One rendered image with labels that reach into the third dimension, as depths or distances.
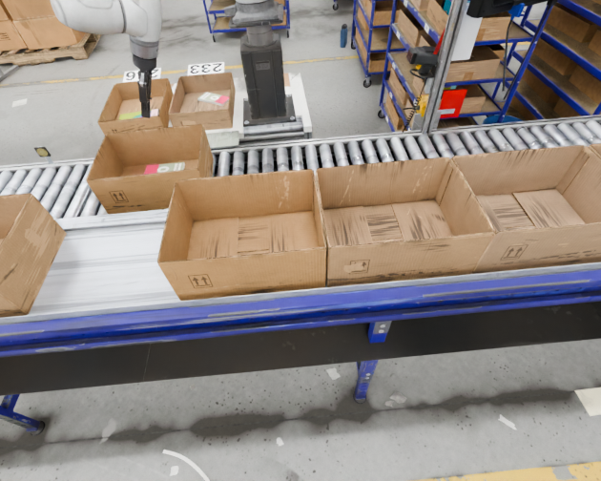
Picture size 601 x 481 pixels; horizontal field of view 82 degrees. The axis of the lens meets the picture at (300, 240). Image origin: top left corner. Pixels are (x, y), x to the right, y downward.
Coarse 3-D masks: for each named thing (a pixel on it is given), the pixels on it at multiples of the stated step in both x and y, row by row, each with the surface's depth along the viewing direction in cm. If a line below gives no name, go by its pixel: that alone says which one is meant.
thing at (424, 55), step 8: (416, 48) 137; (424, 48) 136; (432, 48) 137; (408, 56) 138; (416, 56) 136; (424, 56) 136; (432, 56) 136; (416, 64) 138; (424, 64) 138; (432, 64) 138; (424, 72) 142
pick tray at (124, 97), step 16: (160, 80) 184; (112, 96) 177; (128, 96) 188; (160, 96) 189; (112, 112) 174; (128, 112) 181; (160, 112) 162; (112, 128) 161; (128, 128) 162; (144, 128) 163
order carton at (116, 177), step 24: (120, 144) 143; (144, 144) 144; (168, 144) 145; (192, 144) 146; (96, 168) 128; (120, 168) 147; (144, 168) 149; (192, 168) 148; (96, 192) 124; (120, 192) 125; (144, 192) 127; (168, 192) 128
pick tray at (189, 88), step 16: (192, 80) 186; (208, 80) 187; (224, 80) 188; (176, 96) 176; (192, 96) 188; (176, 112) 173; (192, 112) 160; (208, 112) 160; (224, 112) 161; (208, 128) 167; (224, 128) 168
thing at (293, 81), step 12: (240, 84) 196; (288, 84) 194; (300, 84) 193; (240, 96) 187; (300, 96) 184; (240, 108) 180; (300, 108) 177; (240, 120) 172; (216, 132) 166; (240, 132) 165
